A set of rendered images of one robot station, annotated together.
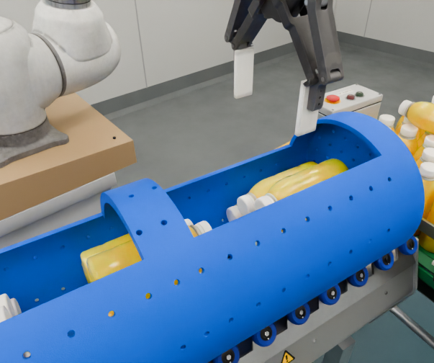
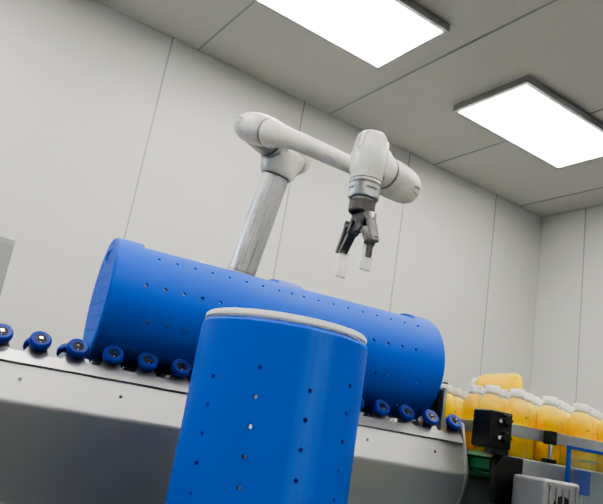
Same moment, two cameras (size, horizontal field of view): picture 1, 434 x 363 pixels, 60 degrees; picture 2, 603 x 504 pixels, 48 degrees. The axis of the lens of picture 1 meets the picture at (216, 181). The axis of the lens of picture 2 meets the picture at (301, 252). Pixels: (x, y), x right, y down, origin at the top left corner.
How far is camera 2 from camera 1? 1.48 m
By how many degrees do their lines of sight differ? 52
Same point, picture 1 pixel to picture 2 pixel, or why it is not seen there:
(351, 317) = (401, 448)
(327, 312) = (378, 423)
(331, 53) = (374, 231)
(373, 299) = (422, 448)
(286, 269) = (346, 321)
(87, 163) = not seen: hidden behind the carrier
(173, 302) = (288, 297)
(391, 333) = not seen: outside the picture
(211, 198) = not seen: hidden behind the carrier
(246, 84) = (342, 271)
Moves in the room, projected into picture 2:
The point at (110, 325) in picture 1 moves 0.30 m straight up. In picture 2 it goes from (261, 288) to (282, 171)
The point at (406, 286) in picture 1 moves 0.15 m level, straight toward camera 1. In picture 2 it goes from (456, 462) to (423, 457)
